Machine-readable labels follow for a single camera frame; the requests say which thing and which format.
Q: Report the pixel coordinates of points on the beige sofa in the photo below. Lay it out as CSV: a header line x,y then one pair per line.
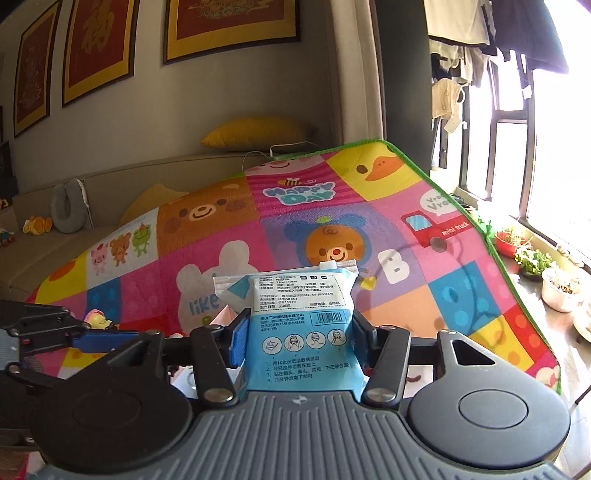
x,y
27,261

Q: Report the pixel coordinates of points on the pink cardboard box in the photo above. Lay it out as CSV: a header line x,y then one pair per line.
x,y
222,318

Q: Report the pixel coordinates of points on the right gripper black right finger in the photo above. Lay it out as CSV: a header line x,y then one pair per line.
x,y
383,353

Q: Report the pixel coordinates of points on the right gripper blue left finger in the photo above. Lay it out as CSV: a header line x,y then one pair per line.
x,y
215,349

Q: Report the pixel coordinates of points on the orange toy on sofa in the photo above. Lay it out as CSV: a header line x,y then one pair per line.
x,y
37,225

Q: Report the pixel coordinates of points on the blue wet wipes pack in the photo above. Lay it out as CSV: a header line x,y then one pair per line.
x,y
299,335

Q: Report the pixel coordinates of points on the red flower pot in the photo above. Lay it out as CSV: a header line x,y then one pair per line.
x,y
508,243

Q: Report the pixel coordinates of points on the pink yellow cupcake toy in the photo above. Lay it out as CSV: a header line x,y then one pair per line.
x,y
97,320

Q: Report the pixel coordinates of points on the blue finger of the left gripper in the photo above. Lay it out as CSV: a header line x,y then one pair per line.
x,y
104,341

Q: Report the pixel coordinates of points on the grey neck pillow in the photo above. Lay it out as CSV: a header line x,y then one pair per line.
x,y
69,207

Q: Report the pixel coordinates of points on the colourful cartoon play mat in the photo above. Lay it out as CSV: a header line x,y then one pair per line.
x,y
423,263

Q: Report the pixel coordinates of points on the yellow cushion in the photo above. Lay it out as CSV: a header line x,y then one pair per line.
x,y
258,133
151,198

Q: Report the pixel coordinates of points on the red gold framed picture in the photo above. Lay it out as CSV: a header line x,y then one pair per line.
x,y
33,71
100,46
196,28

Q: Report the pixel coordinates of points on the white flower pot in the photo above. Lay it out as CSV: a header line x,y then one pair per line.
x,y
564,291

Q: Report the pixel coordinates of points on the hanging clothes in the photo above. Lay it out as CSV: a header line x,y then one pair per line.
x,y
465,35

